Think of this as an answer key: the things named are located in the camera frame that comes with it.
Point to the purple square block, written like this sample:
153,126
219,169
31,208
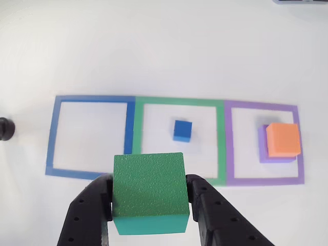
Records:
262,151

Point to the purple square frame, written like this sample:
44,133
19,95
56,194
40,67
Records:
229,143

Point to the orange square block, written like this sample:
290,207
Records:
283,139

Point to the green cube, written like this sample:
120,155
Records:
151,187

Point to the green square frame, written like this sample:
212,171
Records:
179,101

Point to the small blue cube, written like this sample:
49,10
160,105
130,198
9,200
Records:
182,129

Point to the black tripod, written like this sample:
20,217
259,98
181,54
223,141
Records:
6,128

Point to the blue square frame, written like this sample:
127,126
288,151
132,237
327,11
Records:
52,133

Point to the grey flat device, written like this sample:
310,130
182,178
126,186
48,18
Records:
299,1

